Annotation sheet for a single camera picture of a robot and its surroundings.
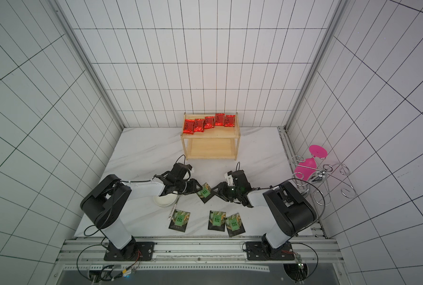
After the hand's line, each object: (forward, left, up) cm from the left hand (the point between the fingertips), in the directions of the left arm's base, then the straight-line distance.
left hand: (197, 191), depth 90 cm
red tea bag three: (+28, -6, +23) cm, 37 cm away
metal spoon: (-9, +11, +1) cm, 14 cm away
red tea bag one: (+25, +5, +22) cm, 34 cm away
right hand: (-1, -6, +1) cm, 6 cm away
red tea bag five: (+30, -17, +22) cm, 41 cm away
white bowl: (-6, +15, +1) cm, 16 cm away
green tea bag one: (-14, +7, 0) cm, 16 cm away
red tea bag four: (+31, -12, +22) cm, 40 cm away
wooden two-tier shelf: (+32, -13, +3) cm, 34 cm away
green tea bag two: (-1, -5, 0) cm, 5 cm away
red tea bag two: (+26, -1, +23) cm, 35 cm away
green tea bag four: (-16, -18, 0) cm, 24 cm away
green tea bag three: (-14, -10, 0) cm, 17 cm away
